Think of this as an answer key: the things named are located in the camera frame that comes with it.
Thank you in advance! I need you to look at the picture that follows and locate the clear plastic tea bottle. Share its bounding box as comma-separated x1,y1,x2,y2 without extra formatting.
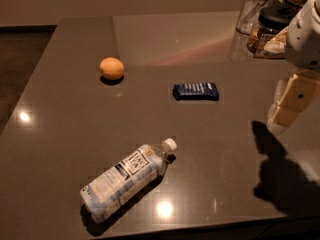
80,138,177,223

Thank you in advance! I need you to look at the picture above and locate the dark blue snack packet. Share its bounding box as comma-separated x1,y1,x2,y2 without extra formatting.
172,82,219,101

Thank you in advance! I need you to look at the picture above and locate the orange fruit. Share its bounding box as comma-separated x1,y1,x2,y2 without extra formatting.
99,57,124,81

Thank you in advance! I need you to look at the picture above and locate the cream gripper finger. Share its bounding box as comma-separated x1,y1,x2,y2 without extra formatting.
269,71,320,127
273,78,288,104

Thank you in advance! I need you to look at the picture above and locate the glass jar with black lid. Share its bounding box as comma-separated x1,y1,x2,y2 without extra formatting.
247,3,295,59

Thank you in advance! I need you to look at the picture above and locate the clear glass cup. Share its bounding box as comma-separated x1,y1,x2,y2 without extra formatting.
236,0,273,35

